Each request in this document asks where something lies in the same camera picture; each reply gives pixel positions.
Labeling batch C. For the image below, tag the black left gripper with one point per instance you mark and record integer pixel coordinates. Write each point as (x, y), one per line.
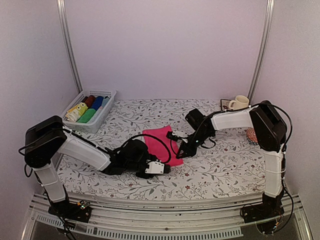
(146, 177)

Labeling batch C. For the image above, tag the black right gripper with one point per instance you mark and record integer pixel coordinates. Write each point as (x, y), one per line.
(190, 151)

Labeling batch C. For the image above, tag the pink towel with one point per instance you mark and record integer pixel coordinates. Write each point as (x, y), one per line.
(156, 148)

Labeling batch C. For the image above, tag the green and cream patterned towel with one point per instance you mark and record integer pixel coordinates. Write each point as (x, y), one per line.
(75, 113)

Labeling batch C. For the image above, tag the floral tablecloth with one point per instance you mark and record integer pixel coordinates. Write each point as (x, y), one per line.
(226, 166)

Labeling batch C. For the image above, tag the patterned square coaster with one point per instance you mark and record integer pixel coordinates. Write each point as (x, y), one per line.
(227, 104)

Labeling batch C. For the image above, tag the green rolled towel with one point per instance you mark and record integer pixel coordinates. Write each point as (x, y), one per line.
(88, 114)

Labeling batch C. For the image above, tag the light blue rolled towel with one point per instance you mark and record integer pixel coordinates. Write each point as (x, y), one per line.
(104, 103)

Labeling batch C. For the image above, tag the white plastic basket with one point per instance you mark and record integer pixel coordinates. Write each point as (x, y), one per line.
(93, 125)

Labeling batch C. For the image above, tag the cream ceramic mug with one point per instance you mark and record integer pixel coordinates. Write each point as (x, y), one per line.
(240, 102)

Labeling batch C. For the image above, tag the brown rolled towel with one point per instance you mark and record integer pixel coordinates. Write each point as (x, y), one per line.
(89, 101)

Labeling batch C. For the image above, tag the right robot arm white sleeve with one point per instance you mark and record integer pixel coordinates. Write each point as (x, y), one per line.
(272, 134)

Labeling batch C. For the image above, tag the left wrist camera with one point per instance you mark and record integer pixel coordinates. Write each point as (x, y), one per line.
(155, 167)

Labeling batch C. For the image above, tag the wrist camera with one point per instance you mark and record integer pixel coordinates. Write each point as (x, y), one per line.
(176, 135)
(155, 167)

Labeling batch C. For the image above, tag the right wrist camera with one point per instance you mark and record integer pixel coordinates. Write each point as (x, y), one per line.
(176, 135)

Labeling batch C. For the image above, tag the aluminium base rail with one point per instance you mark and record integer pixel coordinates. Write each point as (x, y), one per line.
(207, 219)

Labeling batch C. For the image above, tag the right aluminium frame post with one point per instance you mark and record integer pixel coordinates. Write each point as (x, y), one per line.
(262, 48)

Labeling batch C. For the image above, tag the aluminium frame post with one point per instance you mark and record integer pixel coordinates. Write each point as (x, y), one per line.
(262, 48)
(62, 13)

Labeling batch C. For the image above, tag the left aluminium frame post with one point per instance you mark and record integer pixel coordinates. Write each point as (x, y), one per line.
(62, 13)

